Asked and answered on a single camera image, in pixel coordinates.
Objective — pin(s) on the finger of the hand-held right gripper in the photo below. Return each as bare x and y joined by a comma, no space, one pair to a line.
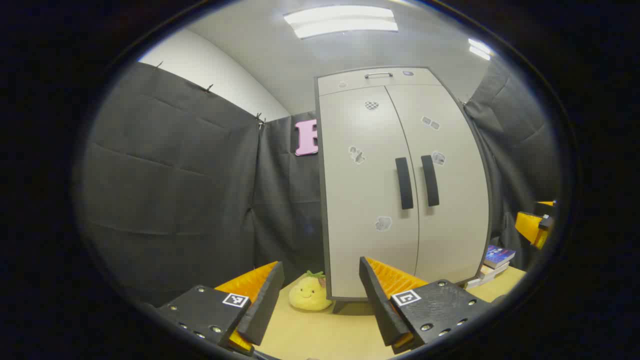
529,226
546,207

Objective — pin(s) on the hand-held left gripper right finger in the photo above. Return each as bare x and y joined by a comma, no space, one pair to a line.
377,305

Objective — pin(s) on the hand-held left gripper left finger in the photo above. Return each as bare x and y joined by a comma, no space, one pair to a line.
265,305

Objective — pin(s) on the grey cabinet door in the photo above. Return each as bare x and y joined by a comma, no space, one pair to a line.
455,210
360,200

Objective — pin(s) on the grey double-door shoe cabinet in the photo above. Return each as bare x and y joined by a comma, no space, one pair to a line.
350,82

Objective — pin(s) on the blue book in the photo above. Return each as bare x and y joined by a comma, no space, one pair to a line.
499,256

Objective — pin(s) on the yellow plush toy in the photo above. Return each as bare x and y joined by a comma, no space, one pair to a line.
307,297

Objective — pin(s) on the cream cover book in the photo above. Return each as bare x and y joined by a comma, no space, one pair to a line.
492,272

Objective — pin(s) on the white cover book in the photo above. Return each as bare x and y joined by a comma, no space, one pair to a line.
477,282

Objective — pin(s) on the black backdrop cloth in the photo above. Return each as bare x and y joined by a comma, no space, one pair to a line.
175,190

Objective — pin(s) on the small ceiling light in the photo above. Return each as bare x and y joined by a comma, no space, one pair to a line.
479,49

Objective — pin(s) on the large ceiling light panel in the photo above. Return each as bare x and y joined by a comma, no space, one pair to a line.
342,21

